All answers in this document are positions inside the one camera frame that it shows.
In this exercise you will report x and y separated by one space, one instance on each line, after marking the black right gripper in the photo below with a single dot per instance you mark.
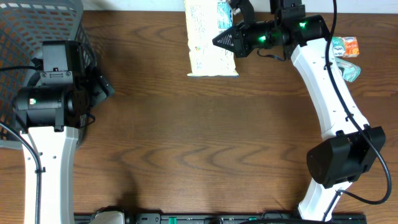
238 45

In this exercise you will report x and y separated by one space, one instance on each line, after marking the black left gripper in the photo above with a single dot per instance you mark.
100 88

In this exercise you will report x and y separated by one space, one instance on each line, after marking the yellow white snack bag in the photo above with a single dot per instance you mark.
206 19

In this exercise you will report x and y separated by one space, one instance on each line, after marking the teal Kleenex tissue pack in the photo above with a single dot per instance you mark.
338 46

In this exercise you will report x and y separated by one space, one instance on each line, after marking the clear orange snack packet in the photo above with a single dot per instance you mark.
351 47

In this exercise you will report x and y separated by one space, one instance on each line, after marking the green white snack packet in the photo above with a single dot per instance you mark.
349 71

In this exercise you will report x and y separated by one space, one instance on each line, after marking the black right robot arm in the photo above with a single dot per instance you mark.
350 145

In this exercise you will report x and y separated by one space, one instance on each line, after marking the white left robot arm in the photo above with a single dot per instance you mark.
53 116

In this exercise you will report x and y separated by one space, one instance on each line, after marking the dark grey plastic basket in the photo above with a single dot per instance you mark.
25 24

